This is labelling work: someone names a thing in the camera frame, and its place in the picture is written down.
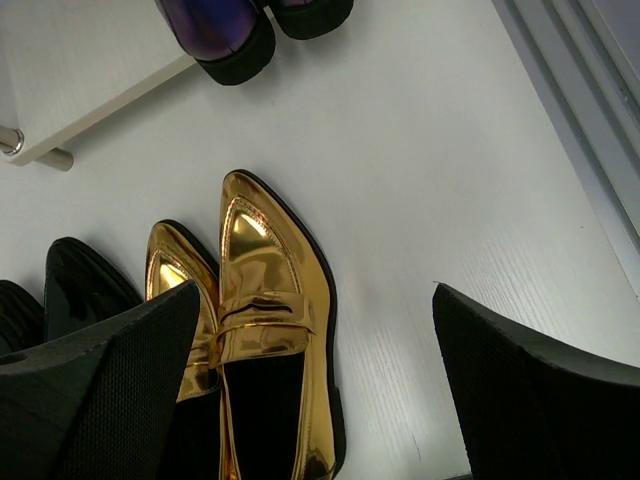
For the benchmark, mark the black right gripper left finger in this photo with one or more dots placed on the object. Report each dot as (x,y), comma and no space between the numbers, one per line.
(98,403)

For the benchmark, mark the aluminium right side rail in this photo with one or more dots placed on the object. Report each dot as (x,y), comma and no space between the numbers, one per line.
(587,54)

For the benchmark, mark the black patent right loafer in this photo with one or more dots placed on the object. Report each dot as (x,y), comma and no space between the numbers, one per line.
(82,288)

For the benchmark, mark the black patent loafer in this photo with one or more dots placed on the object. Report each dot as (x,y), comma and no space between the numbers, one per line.
(82,288)
(22,319)

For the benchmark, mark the purple loafer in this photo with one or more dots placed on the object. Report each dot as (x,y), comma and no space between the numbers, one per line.
(232,41)
(305,20)

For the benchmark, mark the black patent left loafer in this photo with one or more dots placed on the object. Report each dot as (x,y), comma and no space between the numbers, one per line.
(22,319)

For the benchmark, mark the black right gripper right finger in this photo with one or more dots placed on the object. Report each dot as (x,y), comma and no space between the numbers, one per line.
(530,406)

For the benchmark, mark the gold loafer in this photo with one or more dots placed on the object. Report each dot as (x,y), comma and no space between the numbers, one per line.
(281,415)
(191,450)

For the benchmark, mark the white two-tier shoe shelf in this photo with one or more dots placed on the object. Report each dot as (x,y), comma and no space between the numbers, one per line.
(67,65)

